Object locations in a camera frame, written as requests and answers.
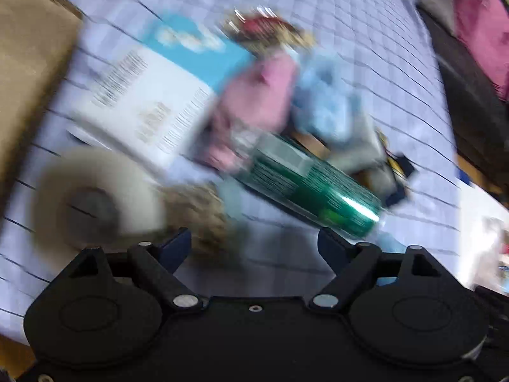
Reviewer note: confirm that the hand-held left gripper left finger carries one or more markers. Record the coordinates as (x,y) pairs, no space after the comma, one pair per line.
(177,243)

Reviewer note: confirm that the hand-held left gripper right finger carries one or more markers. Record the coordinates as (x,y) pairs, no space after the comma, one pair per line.
(329,243)

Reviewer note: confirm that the brown floral pouch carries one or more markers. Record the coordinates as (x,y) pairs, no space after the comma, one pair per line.
(199,215)

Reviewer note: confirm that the green pack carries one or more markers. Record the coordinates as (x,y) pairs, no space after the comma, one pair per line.
(298,179)

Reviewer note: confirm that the white tape roll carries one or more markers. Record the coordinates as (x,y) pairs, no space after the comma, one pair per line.
(51,199)

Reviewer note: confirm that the blue face mask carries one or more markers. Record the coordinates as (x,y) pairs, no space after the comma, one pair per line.
(326,99)

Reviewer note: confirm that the white and blue face towel pack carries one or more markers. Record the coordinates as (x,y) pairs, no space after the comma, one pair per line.
(151,99)

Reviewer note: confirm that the pink cloth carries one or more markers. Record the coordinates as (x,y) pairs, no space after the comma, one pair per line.
(254,99)

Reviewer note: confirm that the woven basket with beige lining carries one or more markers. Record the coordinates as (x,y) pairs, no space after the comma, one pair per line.
(28,67)

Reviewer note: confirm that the red and lace fabric ornament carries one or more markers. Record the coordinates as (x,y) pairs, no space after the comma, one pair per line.
(258,24)

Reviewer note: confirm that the brown cardboard piece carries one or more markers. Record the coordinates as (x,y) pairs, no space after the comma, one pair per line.
(312,143)

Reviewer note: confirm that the dark sofa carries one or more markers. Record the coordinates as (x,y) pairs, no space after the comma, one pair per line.
(469,119)

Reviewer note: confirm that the checked bedsheet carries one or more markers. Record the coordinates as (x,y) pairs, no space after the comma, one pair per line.
(358,28)

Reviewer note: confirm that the grey pillow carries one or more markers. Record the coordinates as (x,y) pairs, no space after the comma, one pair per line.
(437,4)

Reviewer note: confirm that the magenta pillow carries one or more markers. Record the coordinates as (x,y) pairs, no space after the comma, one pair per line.
(485,28)

